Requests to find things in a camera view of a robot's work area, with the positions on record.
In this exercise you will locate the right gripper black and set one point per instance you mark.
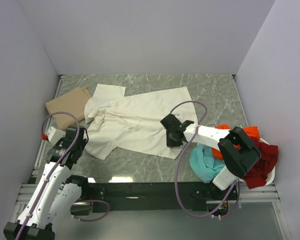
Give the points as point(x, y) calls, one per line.
point(170, 144)

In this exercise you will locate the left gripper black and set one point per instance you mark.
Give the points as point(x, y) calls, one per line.
point(83, 143)

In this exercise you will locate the cream white t shirt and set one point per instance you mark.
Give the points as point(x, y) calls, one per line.
point(133, 122)

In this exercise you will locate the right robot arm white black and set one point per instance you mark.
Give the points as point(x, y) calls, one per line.
point(238, 151)

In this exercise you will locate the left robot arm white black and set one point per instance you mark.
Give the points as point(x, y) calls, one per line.
point(58, 189)

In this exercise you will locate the teal t shirt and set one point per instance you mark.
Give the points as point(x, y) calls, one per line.
point(203, 163)

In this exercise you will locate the folded tan t shirt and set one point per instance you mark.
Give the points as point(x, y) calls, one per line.
point(72, 102)

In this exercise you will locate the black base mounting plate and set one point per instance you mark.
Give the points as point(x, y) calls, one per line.
point(133, 196)

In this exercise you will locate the orange t shirt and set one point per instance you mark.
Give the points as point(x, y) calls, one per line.
point(251, 131)

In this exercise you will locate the dark red t shirt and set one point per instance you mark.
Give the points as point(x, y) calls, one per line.
point(257, 175)

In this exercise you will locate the white perforated laundry basket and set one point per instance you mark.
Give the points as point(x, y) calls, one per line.
point(225, 178)

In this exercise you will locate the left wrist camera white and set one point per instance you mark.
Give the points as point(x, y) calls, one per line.
point(53, 135)

